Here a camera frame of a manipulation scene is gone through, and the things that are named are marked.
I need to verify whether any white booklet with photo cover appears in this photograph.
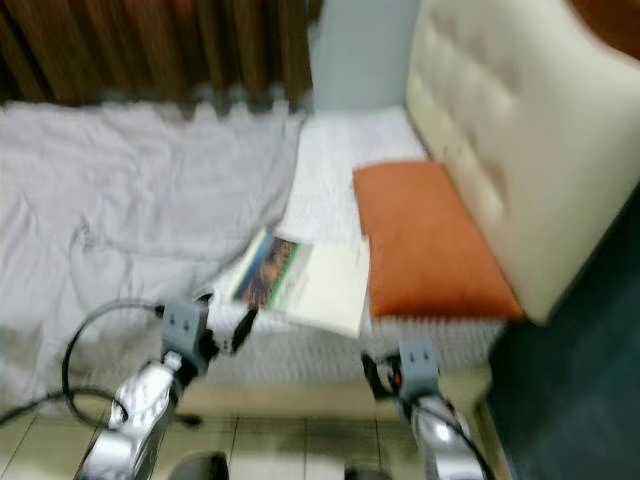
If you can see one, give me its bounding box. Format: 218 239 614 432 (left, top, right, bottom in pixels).
228 228 373 339

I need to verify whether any cream bed base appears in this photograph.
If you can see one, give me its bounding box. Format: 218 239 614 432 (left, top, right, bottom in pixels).
180 378 496 416

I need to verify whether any black right robot foot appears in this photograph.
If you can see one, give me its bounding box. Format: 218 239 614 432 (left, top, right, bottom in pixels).
343 466 391 480

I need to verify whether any black robot foot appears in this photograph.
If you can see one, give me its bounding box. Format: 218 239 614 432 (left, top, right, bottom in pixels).
175 451 231 480
343 466 391 480

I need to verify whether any black left robot foot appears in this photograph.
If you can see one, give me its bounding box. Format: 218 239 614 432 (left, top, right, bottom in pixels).
175 451 231 480

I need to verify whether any orange pillow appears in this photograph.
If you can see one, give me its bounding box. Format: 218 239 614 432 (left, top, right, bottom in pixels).
352 160 526 323

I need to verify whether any grey duvet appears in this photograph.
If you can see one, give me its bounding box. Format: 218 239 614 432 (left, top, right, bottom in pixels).
0 100 306 411

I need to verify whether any cream tufted headboard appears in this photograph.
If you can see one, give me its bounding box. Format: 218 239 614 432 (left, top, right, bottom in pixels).
403 0 640 326

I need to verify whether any brown curtain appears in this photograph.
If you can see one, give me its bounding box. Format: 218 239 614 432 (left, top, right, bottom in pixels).
0 0 326 113

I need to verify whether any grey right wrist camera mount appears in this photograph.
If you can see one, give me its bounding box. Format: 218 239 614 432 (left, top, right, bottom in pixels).
398 338 441 399

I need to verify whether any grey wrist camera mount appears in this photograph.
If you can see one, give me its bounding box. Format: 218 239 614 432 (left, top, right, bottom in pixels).
398 338 441 399
163 298 216 376

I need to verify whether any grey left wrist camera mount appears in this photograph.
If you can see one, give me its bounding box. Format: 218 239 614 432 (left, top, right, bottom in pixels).
163 298 216 376

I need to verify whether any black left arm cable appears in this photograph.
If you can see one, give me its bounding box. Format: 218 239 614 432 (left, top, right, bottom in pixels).
0 298 173 431

